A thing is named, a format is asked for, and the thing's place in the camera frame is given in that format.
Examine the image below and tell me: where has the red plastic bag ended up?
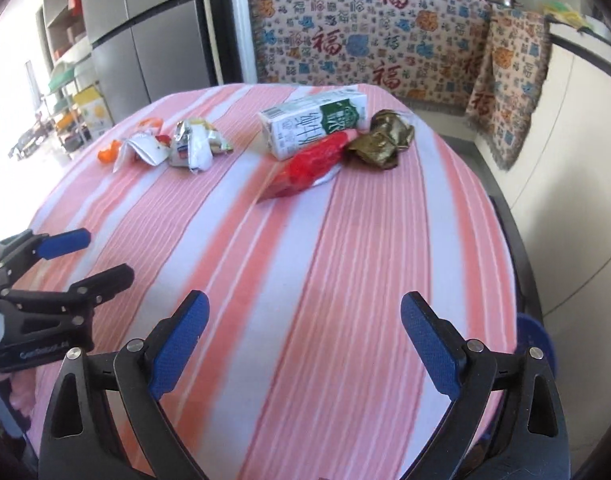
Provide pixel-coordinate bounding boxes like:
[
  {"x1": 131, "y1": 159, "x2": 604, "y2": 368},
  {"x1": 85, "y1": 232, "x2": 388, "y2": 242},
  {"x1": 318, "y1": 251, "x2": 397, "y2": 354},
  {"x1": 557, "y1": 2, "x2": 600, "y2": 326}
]
[{"x1": 256, "y1": 130, "x2": 359, "y2": 204}]

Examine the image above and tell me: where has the black round table frame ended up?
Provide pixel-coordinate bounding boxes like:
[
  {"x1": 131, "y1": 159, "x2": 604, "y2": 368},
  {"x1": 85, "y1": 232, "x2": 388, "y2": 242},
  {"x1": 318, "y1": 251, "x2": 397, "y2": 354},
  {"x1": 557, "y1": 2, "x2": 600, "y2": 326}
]
[{"x1": 485, "y1": 195, "x2": 542, "y2": 321}]

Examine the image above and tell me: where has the green gold wrapper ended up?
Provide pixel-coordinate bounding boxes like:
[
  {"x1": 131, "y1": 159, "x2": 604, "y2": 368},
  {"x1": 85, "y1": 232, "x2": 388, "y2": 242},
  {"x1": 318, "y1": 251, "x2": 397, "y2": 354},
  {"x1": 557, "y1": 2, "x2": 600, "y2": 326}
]
[{"x1": 346, "y1": 109, "x2": 416, "y2": 171}]

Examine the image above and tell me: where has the large printed blanket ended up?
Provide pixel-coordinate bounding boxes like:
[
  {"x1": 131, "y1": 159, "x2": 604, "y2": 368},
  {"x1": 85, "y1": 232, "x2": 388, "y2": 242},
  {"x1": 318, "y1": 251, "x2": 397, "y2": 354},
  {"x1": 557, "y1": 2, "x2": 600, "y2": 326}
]
[{"x1": 246, "y1": 0, "x2": 493, "y2": 116}]

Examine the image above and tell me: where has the orange snack wrapper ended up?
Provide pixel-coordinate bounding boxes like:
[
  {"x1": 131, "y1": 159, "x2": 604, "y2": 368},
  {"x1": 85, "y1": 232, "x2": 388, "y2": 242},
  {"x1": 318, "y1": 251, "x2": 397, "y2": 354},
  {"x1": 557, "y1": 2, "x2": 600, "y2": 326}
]
[{"x1": 96, "y1": 117, "x2": 166, "y2": 165}]

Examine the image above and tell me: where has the grey refrigerator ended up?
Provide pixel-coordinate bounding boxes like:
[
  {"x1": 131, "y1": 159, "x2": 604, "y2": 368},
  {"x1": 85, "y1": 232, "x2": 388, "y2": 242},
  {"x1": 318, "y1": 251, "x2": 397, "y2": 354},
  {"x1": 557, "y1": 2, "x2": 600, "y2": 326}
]
[{"x1": 78, "y1": 0, "x2": 219, "y2": 123}]

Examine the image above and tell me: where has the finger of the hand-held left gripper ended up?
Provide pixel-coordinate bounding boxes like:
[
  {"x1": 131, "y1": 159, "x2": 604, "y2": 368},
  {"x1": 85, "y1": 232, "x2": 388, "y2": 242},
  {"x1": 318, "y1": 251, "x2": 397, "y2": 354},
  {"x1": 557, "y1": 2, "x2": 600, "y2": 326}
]
[
  {"x1": 0, "y1": 264, "x2": 135, "y2": 326},
  {"x1": 0, "y1": 228, "x2": 92, "y2": 286}
]

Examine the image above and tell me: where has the small printed blanket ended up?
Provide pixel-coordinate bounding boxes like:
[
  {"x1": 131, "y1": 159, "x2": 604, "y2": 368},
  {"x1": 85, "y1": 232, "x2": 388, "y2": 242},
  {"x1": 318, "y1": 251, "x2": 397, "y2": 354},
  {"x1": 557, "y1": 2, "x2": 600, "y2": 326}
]
[{"x1": 465, "y1": 10, "x2": 551, "y2": 171}]

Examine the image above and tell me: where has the pink striped tablecloth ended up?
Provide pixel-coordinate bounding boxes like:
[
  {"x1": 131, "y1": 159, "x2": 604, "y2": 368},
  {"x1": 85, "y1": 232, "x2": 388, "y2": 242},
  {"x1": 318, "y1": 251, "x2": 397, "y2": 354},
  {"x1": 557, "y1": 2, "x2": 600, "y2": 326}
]
[{"x1": 28, "y1": 82, "x2": 516, "y2": 480}]

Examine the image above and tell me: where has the silver wrapper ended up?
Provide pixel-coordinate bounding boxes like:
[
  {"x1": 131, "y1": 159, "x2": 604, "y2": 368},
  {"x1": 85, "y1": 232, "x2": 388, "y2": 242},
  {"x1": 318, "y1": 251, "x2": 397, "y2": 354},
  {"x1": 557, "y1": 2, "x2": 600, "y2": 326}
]
[{"x1": 168, "y1": 118, "x2": 235, "y2": 173}]

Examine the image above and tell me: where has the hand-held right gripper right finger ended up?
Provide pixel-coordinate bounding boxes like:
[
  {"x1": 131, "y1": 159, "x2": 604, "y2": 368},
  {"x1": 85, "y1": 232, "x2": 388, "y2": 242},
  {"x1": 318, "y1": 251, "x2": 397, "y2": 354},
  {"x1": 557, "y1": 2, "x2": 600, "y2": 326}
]
[{"x1": 400, "y1": 291, "x2": 571, "y2": 480}]

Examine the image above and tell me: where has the rack with plastic basins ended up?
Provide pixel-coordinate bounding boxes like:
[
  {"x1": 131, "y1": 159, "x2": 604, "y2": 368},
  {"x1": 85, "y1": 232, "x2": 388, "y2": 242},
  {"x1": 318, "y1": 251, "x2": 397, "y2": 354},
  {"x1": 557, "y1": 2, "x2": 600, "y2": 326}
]
[{"x1": 33, "y1": 60, "x2": 94, "y2": 151}]

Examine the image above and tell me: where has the yellow cardboard box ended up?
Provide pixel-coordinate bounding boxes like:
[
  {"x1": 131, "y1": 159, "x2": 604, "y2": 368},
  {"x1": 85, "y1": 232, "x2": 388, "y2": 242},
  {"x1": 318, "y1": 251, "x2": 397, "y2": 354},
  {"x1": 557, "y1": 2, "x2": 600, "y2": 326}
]
[{"x1": 73, "y1": 85, "x2": 114, "y2": 136}]

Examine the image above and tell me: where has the yellow green plastic bag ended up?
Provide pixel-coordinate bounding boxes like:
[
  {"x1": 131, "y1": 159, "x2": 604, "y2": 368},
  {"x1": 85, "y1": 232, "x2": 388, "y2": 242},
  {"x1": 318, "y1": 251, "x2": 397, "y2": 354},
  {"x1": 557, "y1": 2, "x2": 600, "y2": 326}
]
[{"x1": 543, "y1": 2, "x2": 593, "y2": 28}]

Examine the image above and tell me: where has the cream kitchen cabinet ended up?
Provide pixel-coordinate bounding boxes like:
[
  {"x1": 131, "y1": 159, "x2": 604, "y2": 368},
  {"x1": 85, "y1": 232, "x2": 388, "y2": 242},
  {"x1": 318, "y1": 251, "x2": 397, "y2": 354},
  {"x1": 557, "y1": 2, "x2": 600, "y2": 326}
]
[{"x1": 473, "y1": 25, "x2": 611, "y2": 316}]

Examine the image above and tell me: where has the blue plastic wastebasket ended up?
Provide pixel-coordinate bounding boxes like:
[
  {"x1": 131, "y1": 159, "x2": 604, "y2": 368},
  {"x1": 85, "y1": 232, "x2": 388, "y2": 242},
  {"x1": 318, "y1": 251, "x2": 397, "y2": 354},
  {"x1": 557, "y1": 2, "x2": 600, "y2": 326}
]
[{"x1": 515, "y1": 312, "x2": 559, "y2": 376}]

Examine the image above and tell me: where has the dark wall shelf cabinet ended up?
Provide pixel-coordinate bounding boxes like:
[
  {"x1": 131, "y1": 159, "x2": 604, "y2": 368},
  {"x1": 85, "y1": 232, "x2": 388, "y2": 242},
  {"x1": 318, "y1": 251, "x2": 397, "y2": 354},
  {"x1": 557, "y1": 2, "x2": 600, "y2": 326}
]
[{"x1": 40, "y1": 0, "x2": 94, "y2": 63}]

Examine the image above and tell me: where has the white green milk carton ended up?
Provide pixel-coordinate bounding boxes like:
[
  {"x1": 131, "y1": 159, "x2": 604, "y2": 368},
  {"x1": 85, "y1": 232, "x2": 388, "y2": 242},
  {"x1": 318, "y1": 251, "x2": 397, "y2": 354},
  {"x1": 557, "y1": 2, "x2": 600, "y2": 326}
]
[{"x1": 258, "y1": 86, "x2": 369, "y2": 162}]

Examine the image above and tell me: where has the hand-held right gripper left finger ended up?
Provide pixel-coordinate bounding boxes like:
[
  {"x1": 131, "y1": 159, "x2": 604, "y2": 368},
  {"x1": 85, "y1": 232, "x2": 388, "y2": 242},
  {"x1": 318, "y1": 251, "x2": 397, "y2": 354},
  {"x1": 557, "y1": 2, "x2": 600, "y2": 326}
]
[{"x1": 40, "y1": 290, "x2": 210, "y2": 480}]

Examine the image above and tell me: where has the white wrapper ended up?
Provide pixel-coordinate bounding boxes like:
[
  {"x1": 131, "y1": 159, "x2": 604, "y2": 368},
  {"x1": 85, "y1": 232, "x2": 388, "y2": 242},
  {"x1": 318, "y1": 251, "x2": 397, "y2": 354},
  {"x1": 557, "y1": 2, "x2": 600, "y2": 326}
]
[{"x1": 113, "y1": 130, "x2": 171, "y2": 173}]

